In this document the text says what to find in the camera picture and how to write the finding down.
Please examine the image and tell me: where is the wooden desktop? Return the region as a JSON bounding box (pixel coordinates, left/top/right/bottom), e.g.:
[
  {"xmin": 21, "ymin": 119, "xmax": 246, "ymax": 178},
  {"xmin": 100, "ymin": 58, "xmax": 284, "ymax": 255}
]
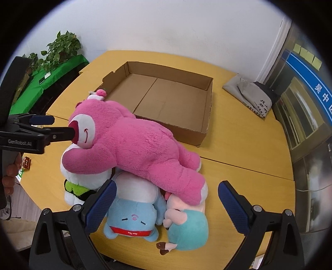
[{"xmin": 19, "ymin": 50, "xmax": 296, "ymax": 270}]

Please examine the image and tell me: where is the green potted plant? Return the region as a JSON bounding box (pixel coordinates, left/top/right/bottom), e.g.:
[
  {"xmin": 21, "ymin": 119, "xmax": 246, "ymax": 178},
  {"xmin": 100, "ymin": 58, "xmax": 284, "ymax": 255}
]
[{"xmin": 22, "ymin": 31, "xmax": 82, "ymax": 74}]

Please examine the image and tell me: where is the brown cardboard box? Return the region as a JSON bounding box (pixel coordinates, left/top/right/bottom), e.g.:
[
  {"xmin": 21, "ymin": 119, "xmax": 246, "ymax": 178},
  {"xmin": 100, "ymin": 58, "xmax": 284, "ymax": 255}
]
[{"xmin": 102, "ymin": 61, "xmax": 214, "ymax": 148}]

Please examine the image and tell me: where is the glass door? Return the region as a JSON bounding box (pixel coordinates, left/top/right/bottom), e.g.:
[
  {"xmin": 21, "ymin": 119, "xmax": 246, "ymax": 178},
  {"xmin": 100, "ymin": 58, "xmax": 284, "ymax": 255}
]
[{"xmin": 275, "ymin": 76, "xmax": 332, "ymax": 163}]

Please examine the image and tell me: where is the pink bear plush toy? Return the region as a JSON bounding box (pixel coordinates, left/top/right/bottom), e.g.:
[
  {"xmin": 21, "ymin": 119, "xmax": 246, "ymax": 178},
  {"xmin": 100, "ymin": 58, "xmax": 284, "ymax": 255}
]
[{"xmin": 61, "ymin": 100, "xmax": 209, "ymax": 207}]

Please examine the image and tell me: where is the white door frame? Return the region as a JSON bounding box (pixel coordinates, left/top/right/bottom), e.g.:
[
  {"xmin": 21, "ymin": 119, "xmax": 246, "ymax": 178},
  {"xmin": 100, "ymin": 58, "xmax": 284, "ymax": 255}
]
[{"xmin": 255, "ymin": 18, "xmax": 292, "ymax": 86}]

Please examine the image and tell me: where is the white green plush toy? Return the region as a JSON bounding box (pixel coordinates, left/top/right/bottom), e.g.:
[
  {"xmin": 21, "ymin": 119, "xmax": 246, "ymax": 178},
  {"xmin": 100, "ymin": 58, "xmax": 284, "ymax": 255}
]
[{"xmin": 60, "ymin": 143, "xmax": 115, "ymax": 206}]

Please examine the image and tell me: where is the blue wall sign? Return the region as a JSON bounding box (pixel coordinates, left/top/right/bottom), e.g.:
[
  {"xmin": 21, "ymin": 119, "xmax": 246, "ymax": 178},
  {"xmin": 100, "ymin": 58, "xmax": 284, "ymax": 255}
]
[{"xmin": 285, "ymin": 50, "xmax": 332, "ymax": 118}]

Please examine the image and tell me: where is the teal pink plush doll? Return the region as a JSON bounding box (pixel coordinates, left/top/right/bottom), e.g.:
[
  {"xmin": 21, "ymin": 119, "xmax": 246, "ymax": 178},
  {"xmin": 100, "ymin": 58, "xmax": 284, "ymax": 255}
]
[{"xmin": 156, "ymin": 192, "xmax": 209, "ymax": 256}]

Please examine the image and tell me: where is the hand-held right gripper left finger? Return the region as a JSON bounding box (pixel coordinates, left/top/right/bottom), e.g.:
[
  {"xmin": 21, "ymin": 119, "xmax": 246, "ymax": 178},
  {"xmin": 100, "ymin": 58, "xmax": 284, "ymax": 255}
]
[{"xmin": 31, "ymin": 179, "xmax": 117, "ymax": 270}]

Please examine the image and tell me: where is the grey folded cloth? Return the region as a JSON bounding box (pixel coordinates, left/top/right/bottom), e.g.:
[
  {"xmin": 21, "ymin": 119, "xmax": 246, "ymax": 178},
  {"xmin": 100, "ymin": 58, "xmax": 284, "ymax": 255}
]
[{"xmin": 222, "ymin": 74, "xmax": 273, "ymax": 119}]

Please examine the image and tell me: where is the person's left hand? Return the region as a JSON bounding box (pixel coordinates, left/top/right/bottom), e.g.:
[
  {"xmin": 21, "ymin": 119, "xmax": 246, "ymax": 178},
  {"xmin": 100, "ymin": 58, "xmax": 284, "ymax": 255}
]
[{"xmin": 1, "ymin": 153, "xmax": 23, "ymax": 196}]

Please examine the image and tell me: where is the green table cloth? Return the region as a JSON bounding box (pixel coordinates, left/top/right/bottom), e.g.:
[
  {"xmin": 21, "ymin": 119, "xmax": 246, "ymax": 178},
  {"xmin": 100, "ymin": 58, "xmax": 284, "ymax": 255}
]
[{"xmin": 12, "ymin": 54, "xmax": 90, "ymax": 115}]

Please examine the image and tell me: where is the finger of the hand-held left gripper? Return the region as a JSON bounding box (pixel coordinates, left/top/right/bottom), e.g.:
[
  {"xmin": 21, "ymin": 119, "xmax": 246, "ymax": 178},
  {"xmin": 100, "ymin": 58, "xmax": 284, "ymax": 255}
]
[
  {"xmin": 43, "ymin": 126, "xmax": 76, "ymax": 143},
  {"xmin": 8, "ymin": 114, "xmax": 55, "ymax": 133}
]

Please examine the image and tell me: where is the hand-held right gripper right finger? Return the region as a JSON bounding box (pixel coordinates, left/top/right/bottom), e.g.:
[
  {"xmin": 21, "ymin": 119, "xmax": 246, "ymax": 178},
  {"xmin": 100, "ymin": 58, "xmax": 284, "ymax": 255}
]
[{"xmin": 218, "ymin": 180, "xmax": 305, "ymax": 270}]

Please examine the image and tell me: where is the blue white plush toy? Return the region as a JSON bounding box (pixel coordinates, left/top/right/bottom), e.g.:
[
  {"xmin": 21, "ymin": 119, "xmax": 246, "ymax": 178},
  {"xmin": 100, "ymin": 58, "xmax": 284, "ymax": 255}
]
[{"xmin": 104, "ymin": 171, "xmax": 167, "ymax": 243}]

